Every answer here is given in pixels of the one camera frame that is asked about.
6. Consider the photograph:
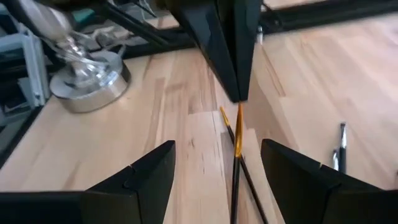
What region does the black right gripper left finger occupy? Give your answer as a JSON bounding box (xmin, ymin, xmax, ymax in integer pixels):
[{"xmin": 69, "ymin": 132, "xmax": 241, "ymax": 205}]
[{"xmin": 0, "ymin": 139, "xmax": 177, "ymax": 224}]

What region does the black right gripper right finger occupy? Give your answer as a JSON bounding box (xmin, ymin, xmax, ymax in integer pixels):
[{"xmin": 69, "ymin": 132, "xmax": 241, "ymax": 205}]
[{"xmin": 260, "ymin": 138, "xmax": 398, "ymax": 224}]

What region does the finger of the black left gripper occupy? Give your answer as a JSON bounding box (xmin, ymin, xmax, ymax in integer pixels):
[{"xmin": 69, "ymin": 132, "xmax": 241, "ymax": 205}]
[
  {"xmin": 167, "ymin": 0, "xmax": 243, "ymax": 103},
  {"xmin": 216, "ymin": 0, "xmax": 262, "ymax": 103}
]

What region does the black paintbrush long gold ferrule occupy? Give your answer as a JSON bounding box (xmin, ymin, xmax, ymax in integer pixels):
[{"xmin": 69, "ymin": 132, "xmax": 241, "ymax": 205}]
[{"xmin": 229, "ymin": 102, "xmax": 245, "ymax": 224}]

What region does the black paintbrush silver ferrule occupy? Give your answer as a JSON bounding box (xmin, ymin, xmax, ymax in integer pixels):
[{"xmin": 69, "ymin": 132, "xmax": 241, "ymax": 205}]
[{"xmin": 338, "ymin": 122, "xmax": 348, "ymax": 174}]

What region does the thin black paintbrush gold ferrule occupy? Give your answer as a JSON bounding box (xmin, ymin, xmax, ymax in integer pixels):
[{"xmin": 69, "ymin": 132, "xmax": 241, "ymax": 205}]
[{"xmin": 218, "ymin": 105, "xmax": 270, "ymax": 224}]

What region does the chrome round lamp base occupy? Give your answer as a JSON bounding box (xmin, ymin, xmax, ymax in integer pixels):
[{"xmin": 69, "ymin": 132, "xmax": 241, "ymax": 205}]
[{"xmin": 49, "ymin": 49, "xmax": 132, "ymax": 114}]

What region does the chrome lamp stem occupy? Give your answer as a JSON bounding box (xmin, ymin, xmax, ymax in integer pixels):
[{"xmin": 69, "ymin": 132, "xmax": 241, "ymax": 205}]
[{"xmin": 52, "ymin": 30, "xmax": 109, "ymax": 88}]

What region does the white shelf unit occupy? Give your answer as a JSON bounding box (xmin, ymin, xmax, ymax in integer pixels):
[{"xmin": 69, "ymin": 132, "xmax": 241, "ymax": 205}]
[{"xmin": 0, "ymin": 29, "xmax": 52, "ymax": 110}]

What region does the white lampshade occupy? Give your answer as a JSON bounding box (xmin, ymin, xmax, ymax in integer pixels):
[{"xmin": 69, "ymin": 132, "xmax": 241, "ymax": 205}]
[{"xmin": 9, "ymin": 0, "xmax": 74, "ymax": 43}]

